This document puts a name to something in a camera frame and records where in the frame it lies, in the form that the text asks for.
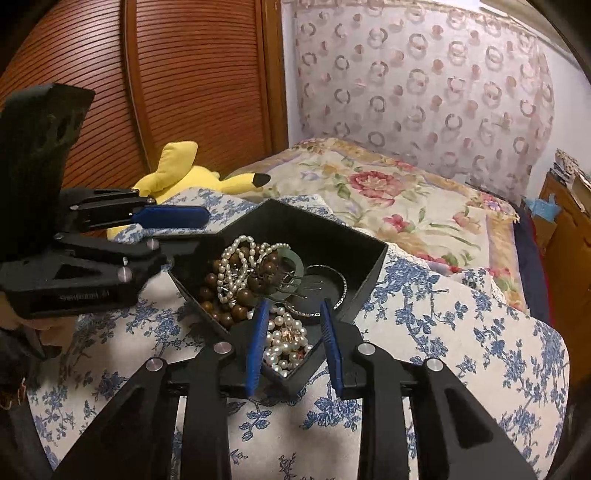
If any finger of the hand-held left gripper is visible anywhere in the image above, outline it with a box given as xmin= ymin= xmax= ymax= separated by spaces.
xmin=59 ymin=187 xmax=210 ymax=232
xmin=52 ymin=232 xmax=200 ymax=283

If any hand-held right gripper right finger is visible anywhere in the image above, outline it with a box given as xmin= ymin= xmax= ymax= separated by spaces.
xmin=320 ymin=298 xmax=539 ymax=480

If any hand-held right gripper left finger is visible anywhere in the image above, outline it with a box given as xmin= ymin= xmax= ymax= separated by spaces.
xmin=51 ymin=298 xmax=271 ymax=480

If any pearl bracelet with gold charm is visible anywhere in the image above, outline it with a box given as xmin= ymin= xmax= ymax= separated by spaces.
xmin=260 ymin=304 xmax=315 ymax=373

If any thin silver bangle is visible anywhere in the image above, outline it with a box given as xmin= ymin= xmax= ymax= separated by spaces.
xmin=285 ymin=264 xmax=350 ymax=318

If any brown wooden bead bracelet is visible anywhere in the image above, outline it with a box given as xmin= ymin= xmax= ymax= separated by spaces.
xmin=198 ymin=247 xmax=283 ymax=325

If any silver wavy hair fork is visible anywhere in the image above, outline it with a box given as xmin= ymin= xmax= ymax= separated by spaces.
xmin=265 ymin=271 xmax=306 ymax=302

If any black cardboard box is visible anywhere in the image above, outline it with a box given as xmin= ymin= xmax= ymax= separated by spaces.
xmin=167 ymin=198 xmax=389 ymax=400

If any white pearl necklace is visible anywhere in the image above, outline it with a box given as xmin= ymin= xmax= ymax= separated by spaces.
xmin=216 ymin=234 xmax=283 ymax=306

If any grey-green jade bangle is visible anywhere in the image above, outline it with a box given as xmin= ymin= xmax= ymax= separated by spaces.
xmin=271 ymin=246 xmax=306 ymax=295

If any person's left hand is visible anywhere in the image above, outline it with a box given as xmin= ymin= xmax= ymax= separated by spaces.
xmin=0 ymin=295 xmax=65 ymax=360

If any yellow plush toy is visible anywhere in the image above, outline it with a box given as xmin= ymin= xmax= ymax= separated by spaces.
xmin=107 ymin=141 xmax=272 ymax=241

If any wooden slatted wardrobe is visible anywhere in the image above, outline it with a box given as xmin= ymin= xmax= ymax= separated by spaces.
xmin=0 ymin=0 xmax=290 ymax=197

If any floral patchwork quilt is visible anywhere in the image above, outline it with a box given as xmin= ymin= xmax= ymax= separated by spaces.
xmin=225 ymin=137 xmax=532 ymax=315

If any dark blue blanket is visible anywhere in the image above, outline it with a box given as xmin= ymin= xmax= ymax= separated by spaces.
xmin=512 ymin=203 xmax=551 ymax=326

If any light blue cloth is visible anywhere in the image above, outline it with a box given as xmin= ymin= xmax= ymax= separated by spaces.
xmin=523 ymin=194 xmax=563 ymax=223

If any wooden cabinet desk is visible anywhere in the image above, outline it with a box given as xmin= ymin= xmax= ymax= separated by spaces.
xmin=537 ymin=171 xmax=591 ymax=326

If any stack of books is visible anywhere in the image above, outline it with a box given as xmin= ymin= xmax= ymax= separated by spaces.
xmin=553 ymin=148 xmax=591 ymax=188

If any ring patterned sheer curtain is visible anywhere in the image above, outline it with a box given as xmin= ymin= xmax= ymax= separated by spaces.
xmin=293 ymin=0 xmax=556 ymax=205

